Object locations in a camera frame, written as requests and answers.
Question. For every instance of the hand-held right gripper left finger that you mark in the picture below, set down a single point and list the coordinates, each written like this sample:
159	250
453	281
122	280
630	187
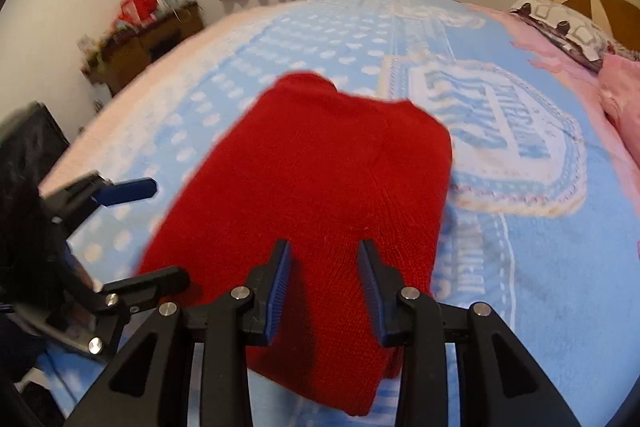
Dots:
280	292

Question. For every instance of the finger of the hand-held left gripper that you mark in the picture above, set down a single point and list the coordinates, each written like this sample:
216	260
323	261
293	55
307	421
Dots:
130	189
150	282

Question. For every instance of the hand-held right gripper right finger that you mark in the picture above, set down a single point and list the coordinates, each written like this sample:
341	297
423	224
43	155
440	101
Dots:
371	292

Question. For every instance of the red knit sweater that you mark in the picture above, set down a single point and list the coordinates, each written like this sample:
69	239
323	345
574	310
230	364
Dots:
325	167

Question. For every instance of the black folding chair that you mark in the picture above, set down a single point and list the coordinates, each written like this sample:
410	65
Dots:
27	147

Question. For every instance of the wooden desk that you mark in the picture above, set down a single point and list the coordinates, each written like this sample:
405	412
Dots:
135	47

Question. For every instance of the blue polka-dot printed blanket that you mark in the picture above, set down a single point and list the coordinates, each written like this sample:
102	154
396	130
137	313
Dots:
525	282

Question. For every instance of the red bag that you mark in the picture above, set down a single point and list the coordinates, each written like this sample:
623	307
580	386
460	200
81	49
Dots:
136	9

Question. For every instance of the pink quilt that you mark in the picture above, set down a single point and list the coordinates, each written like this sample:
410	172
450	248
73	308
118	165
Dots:
622	92

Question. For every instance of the grey patterned pillow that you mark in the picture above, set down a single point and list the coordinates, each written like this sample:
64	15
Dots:
565	29

